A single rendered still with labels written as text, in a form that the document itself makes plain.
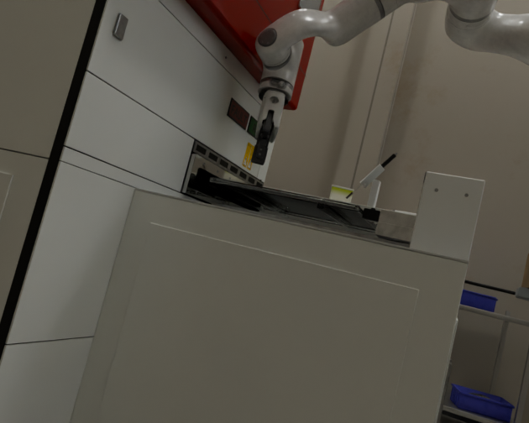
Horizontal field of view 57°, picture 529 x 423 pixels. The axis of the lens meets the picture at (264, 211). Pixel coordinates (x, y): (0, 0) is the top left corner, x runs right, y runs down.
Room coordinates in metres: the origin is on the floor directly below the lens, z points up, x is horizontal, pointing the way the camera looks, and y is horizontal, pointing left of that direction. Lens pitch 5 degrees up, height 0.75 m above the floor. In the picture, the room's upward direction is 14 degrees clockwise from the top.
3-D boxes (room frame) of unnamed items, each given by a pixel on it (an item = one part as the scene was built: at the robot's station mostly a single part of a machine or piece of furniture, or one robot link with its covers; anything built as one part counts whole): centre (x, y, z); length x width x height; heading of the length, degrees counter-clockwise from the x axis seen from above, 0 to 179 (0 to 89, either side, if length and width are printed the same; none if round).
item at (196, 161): (1.32, 0.11, 0.89); 0.44 x 0.02 x 0.10; 157
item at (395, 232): (1.16, -0.34, 0.87); 0.36 x 0.08 x 0.03; 157
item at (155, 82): (1.16, 0.19, 1.02); 0.81 x 0.03 x 0.40; 157
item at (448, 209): (1.05, -0.40, 0.89); 0.55 x 0.09 x 0.14; 157
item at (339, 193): (1.60, -0.23, 1.00); 0.07 x 0.07 x 0.07; 82
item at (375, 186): (1.43, -0.29, 1.03); 0.06 x 0.04 x 0.13; 67
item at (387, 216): (1.02, -0.28, 0.89); 0.08 x 0.03 x 0.03; 67
